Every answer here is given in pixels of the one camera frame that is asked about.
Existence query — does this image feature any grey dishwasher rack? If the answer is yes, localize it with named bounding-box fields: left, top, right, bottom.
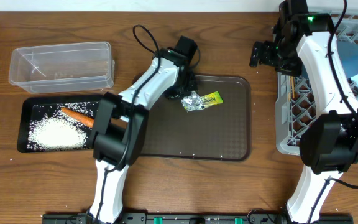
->
left=275, top=12, right=358, bottom=156

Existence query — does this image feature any pile of white rice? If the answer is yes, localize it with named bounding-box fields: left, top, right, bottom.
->
left=25, top=101, right=98, bottom=152

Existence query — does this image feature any brown serving tray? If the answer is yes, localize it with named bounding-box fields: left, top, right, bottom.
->
left=141, top=75, right=252, bottom=161

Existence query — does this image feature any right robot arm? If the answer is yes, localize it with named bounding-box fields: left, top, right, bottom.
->
left=250, top=11, right=358, bottom=223

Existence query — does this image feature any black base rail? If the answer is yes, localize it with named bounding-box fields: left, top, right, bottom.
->
left=41, top=212, right=354, bottom=224

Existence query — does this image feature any black plastic tray bin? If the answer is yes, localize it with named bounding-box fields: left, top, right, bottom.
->
left=17, top=95, right=102, bottom=153

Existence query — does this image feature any aluminium foil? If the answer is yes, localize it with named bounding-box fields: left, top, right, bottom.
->
left=181, top=91, right=204, bottom=112

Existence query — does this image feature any wooden chopstick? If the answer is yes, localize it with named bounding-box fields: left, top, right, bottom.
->
left=290, top=77, right=295, bottom=100
left=287, top=77, right=292, bottom=103

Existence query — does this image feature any large blue plate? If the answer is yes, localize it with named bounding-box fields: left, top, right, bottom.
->
left=337, top=41, right=358, bottom=78

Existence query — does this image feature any orange carrot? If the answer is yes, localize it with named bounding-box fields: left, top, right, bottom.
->
left=61, top=108, right=94, bottom=128

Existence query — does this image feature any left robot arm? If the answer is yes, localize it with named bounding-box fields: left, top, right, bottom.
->
left=88, top=47, right=200, bottom=223

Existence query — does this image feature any clear plastic bin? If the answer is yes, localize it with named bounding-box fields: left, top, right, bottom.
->
left=9, top=42, right=115, bottom=94

